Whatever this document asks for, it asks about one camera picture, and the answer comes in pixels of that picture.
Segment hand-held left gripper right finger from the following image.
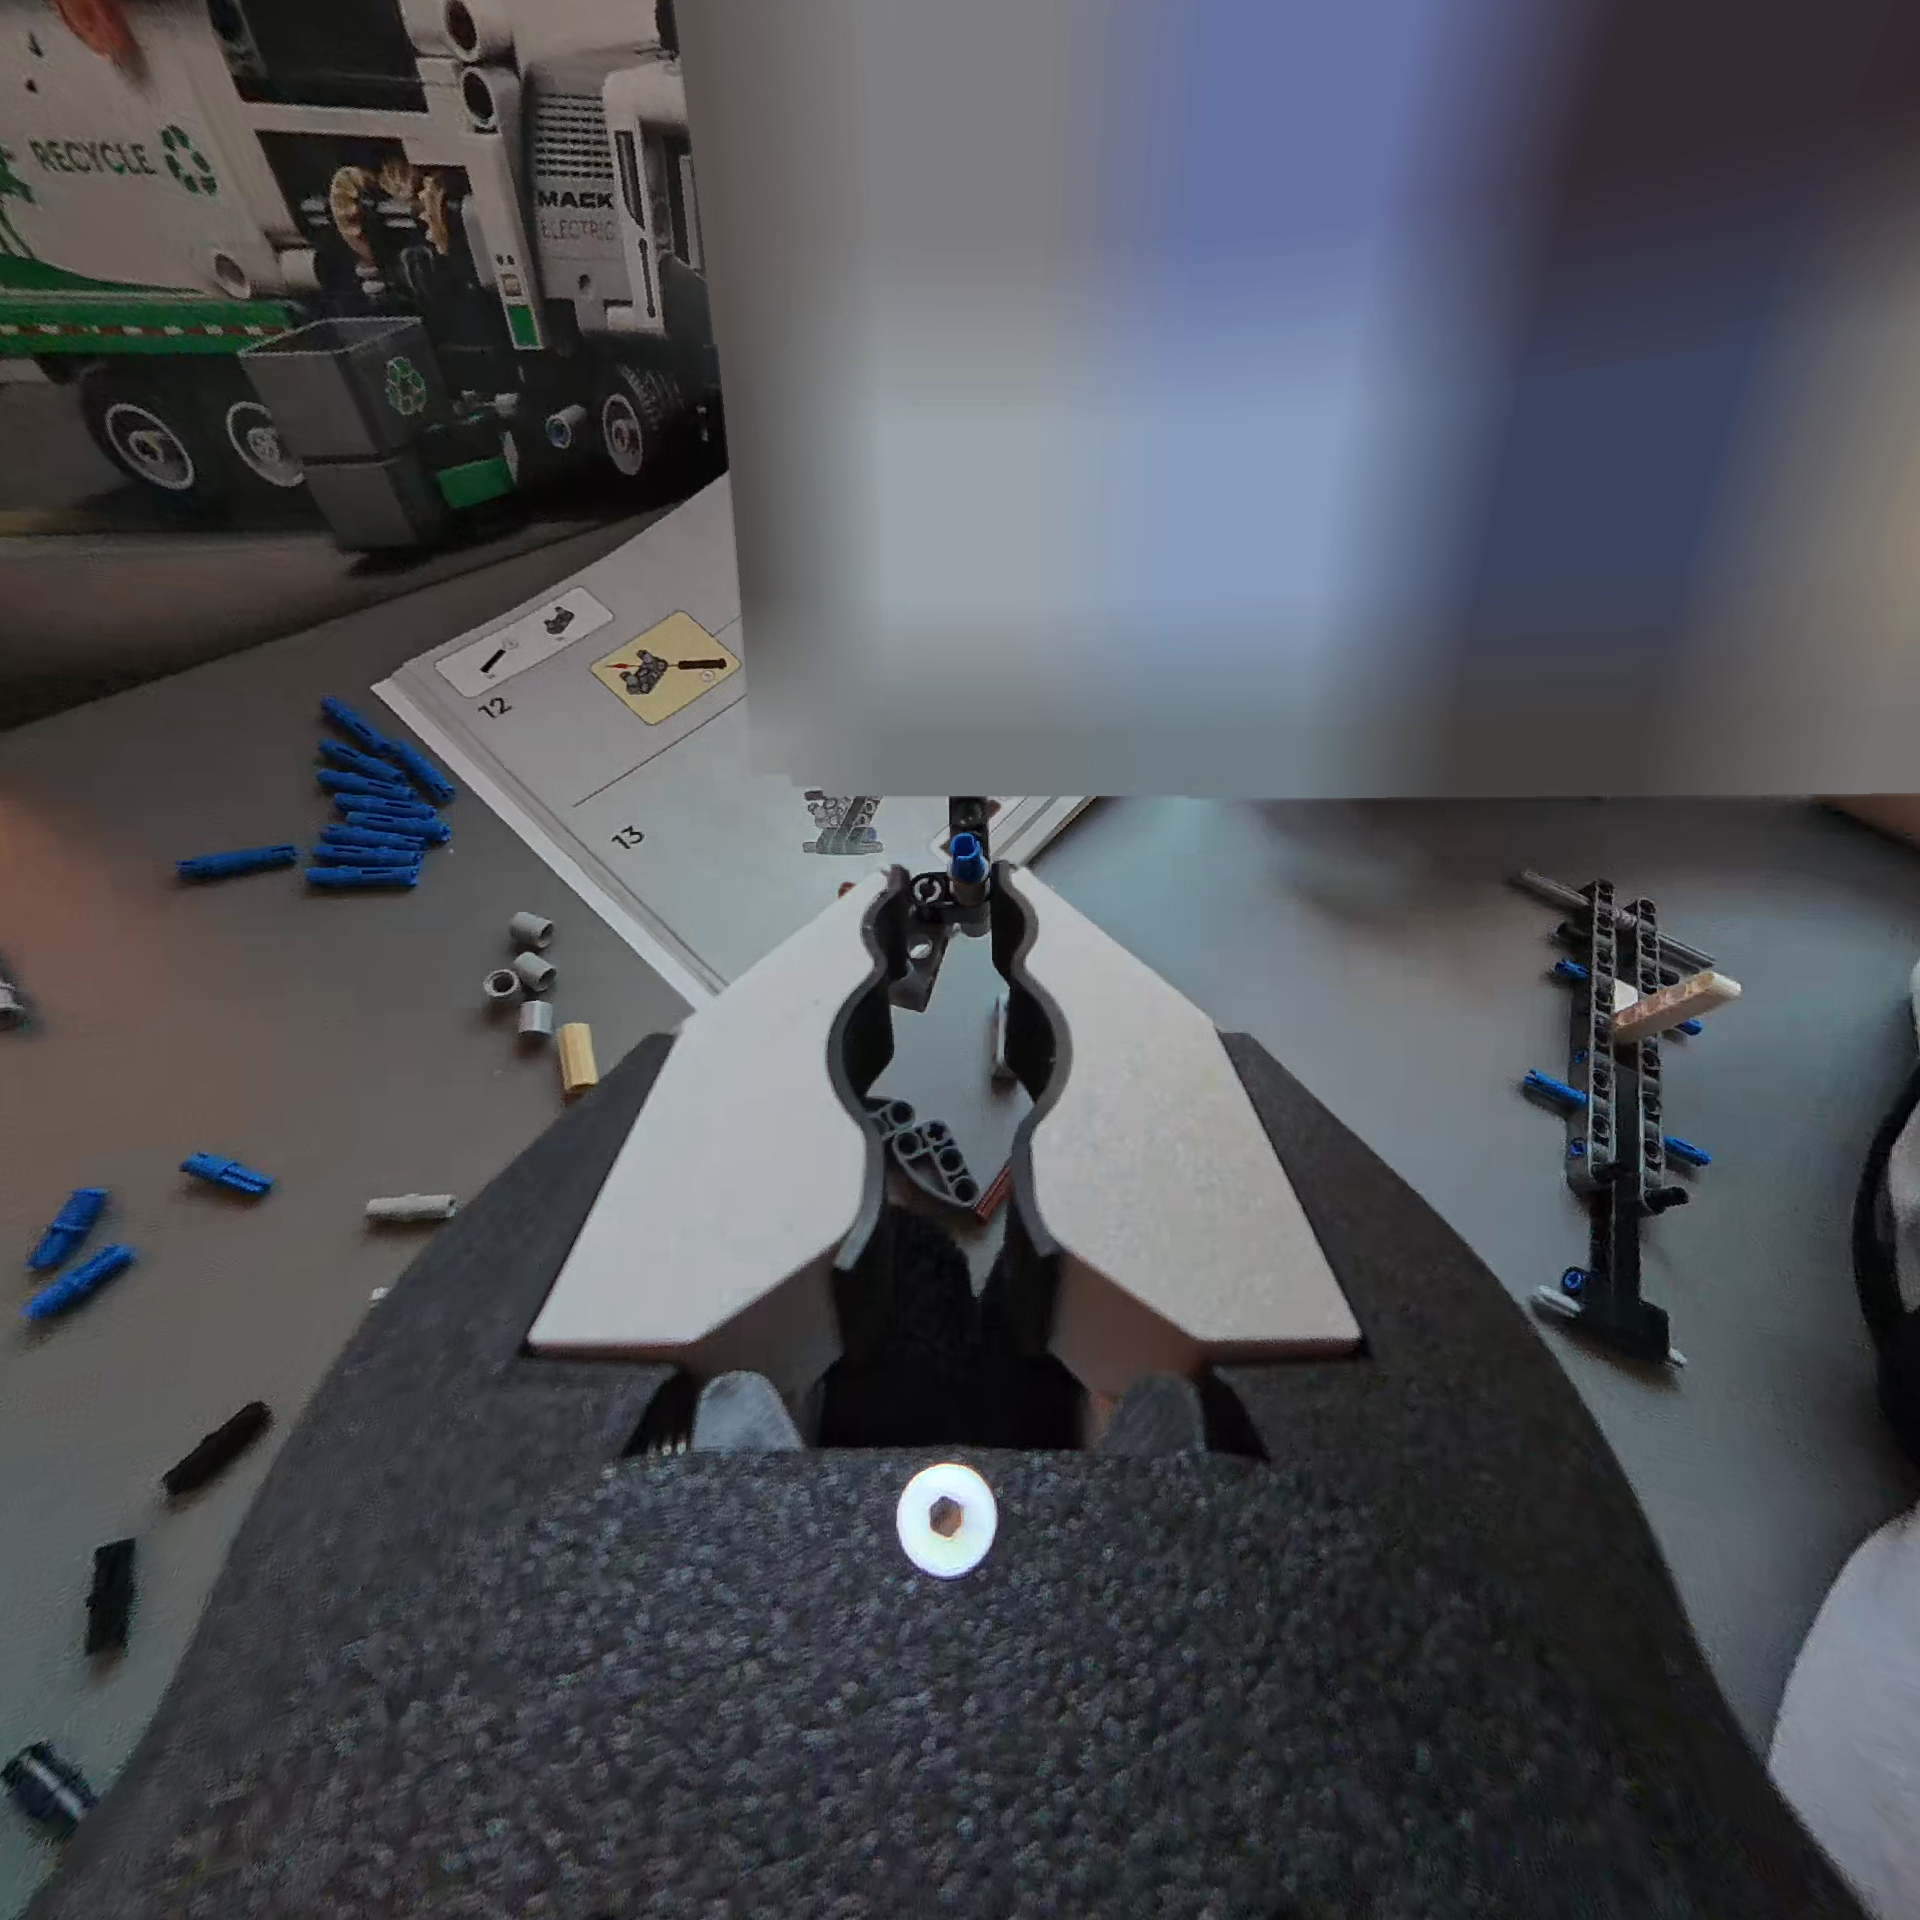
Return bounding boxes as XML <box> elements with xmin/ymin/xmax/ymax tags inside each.
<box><xmin>989</xmin><ymin>861</ymin><xmax>1365</xmax><ymax>1386</ymax></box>

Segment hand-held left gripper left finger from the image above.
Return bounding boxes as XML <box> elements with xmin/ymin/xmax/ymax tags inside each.
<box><xmin>526</xmin><ymin>863</ymin><xmax>913</xmax><ymax>1392</ymax></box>

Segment black lego beam assembly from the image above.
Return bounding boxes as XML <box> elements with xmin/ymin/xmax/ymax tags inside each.
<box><xmin>885</xmin><ymin>795</ymin><xmax>1019</xmax><ymax>1085</ymax></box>

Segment open lego instruction booklet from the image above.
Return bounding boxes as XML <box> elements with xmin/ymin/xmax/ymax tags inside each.
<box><xmin>374</xmin><ymin>477</ymin><xmax>1101</xmax><ymax>1002</ymax></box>

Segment dark round lego piece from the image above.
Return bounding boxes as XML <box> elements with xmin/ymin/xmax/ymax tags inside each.
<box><xmin>0</xmin><ymin>1739</ymin><xmax>101</xmax><ymax>1841</ymax></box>

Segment lego set box truck print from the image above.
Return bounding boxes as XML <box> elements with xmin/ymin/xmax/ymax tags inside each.
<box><xmin>0</xmin><ymin>0</ymin><xmax>741</xmax><ymax>734</ymax></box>

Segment pile of blue pins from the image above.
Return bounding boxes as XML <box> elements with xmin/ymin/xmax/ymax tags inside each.
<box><xmin>177</xmin><ymin>698</ymin><xmax>459</xmax><ymax>897</ymax></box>

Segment person in white shirt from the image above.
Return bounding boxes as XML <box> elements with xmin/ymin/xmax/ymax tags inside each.
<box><xmin>1767</xmin><ymin>1515</ymin><xmax>1920</xmax><ymax>1920</ymax></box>

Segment dark grey frame assembly blue pins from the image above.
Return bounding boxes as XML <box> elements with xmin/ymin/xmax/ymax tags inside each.
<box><xmin>1508</xmin><ymin>873</ymin><xmax>1746</xmax><ymax>1371</ymax></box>

